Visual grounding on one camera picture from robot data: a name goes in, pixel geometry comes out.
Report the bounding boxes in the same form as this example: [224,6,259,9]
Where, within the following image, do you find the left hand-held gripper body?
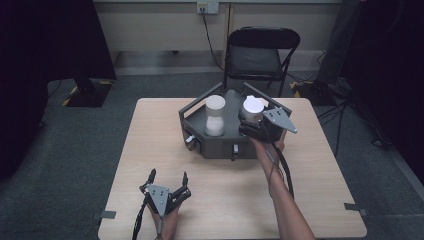
[139,183,192,218]

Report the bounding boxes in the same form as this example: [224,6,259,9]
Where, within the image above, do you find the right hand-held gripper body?
[238,106,299,145]

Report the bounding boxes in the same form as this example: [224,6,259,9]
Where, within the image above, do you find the white lidded cup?
[241,95,267,125]

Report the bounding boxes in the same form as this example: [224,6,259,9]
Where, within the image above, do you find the white waisted bottle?
[204,94,227,138]

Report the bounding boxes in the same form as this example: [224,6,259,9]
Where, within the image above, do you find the grey metal tray bin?
[178,81,293,162]

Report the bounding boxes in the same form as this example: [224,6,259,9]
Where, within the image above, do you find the person's left hand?
[147,203,182,240]

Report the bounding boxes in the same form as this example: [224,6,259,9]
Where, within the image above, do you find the person's right hand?
[249,130,288,161]

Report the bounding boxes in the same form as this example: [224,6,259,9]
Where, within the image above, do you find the black stand base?
[289,79,338,107]
[61,77,113,109]

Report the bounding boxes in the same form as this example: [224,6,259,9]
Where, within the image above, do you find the black folding chair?
[221,26,301,98]

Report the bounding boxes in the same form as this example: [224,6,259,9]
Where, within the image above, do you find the grey upright column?
[315,0,363,86]

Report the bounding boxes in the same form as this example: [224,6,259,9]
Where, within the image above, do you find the black curtain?
[0,0,118,182]
[339,0,424,187]

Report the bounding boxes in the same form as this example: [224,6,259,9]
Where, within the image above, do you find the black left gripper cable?
[131,195,150,240]

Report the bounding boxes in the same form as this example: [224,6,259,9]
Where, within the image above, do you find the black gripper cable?
[131,195,150,240]
[262,126,296,200]

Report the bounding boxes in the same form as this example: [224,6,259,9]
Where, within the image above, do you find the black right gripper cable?
[262,126,296,200]

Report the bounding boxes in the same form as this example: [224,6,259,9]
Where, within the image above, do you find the black floor cables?
[315,98,392,159]

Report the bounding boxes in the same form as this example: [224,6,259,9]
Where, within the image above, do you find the black wall socket cable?
[199,9,225,72]

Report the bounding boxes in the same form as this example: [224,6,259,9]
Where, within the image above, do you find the white wall socket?
[196,1,220,15]

